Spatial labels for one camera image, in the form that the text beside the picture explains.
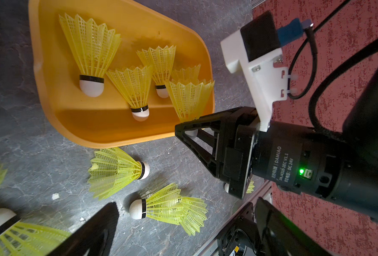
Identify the yellow plastic storage box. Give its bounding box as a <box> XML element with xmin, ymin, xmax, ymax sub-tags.
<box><xmin>28</xmin><ymin>1</ymin><xmax>213</xmax><ymax>148</ymax></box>

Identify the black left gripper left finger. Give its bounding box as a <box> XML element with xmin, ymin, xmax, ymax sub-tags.
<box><xmin>49</xmin><ymin>202</ymin><xmax>119</xmax><ymax>256</ymax></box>

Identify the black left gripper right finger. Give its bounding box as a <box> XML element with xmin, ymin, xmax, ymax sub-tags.
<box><xmin>255</xmin><ymin>197</ymin><xmax>330</xmax><ymax>256</ymax></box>

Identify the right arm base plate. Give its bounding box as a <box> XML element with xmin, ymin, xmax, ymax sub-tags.
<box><xmin>217</xmin><ymin>202</ymin><xmax>259</xmax><ymax>256</ymax></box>

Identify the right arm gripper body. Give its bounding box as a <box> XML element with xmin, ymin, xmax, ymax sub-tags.
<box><xmin>214</xmin><ymin>107</ymin><xmax>259</xmax><ymax>199</ymax></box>

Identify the black camera cable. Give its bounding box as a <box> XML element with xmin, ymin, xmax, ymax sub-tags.
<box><xmin>286</xmin><ymin>0</ymin><xmax>353</xmax><ymax>100</ymax></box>

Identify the green shuttlecock eleventh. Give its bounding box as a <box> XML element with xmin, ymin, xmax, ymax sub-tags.
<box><xmin>224</xmin><ymin>180</ymin><xmax>255</xmax><ymax>194</ymax></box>

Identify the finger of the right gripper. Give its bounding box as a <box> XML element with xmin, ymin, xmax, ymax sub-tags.
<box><xmin>175</xmin><ymin>110</ymin><xmax>234</xmax><ymax>178</ymax></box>

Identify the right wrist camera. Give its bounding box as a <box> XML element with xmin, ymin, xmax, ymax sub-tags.
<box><xmin>220</xmin><ymin>11</ymin><xmax>313</xmax><ymax>132</ymax></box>

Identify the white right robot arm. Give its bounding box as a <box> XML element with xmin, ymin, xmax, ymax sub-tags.
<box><xmin>175</xmin><ymin>46</ymin><xmax>378</xmax><ymax>223</ymax></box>

